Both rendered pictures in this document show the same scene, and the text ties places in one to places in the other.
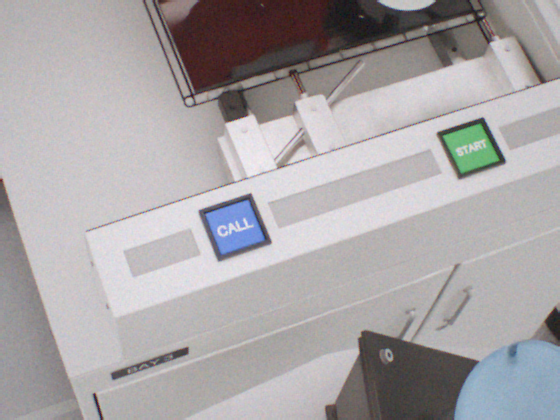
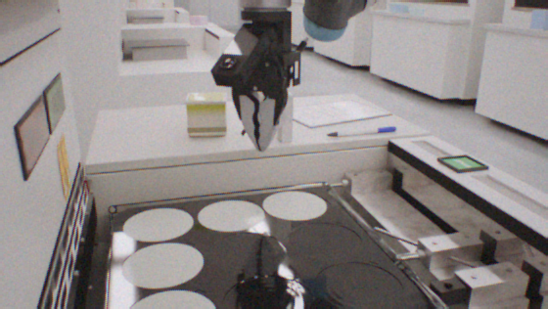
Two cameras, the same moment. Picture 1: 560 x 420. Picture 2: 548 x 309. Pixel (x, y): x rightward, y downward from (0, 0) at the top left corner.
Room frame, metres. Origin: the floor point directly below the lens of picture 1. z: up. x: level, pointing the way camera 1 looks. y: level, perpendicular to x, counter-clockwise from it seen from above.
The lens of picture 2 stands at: (0.67, 0.56, 1.23)
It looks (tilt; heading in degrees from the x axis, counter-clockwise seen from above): 20 degrees down; 286
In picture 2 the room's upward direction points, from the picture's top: straight up
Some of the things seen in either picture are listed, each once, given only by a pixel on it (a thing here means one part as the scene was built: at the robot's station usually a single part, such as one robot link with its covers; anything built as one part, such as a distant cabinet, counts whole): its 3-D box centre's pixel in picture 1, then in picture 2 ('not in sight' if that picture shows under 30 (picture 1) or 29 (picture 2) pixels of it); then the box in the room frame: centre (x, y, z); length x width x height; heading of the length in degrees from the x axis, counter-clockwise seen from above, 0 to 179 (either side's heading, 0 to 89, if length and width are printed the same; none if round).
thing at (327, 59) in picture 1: (341, 55); (372, 235); (0.70, -0.03, 0.90); 0.38 x 0.01 x 0.01; 122
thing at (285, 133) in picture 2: not in sight; (276, 104); (0.89, -0.21, 1.03); 0.06 x 0.04 x 0.13; 32
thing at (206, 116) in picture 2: not in sight; (207, 113); (1.02, -0.22, 1.00); 0.07 x 0.07 x 0.07; 20
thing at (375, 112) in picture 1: (381, 125); (415, 240); (0.63, -0.09, 0.87); 0.36 x 0.08 x 0.03; 122
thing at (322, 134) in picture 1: (321, 133); (449, 248); (0.59, -0.03, 0.89); 0.08 x 0.03 x 0.03; 32
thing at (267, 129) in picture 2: not in sight; (275, 121); (0.86, -0.12, 1.03); 0.06 x 0.03 x 0.09; 77
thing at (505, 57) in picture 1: (514, 72); (367, 180); (0.72, -0.23, 0.89); 0.08 x 0.03 x 0.03; 32
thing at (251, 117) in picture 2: not in sight; (257, 118); (0.89, -0.12, 1.03); 0.06 x 0.03 x 0.09; 77
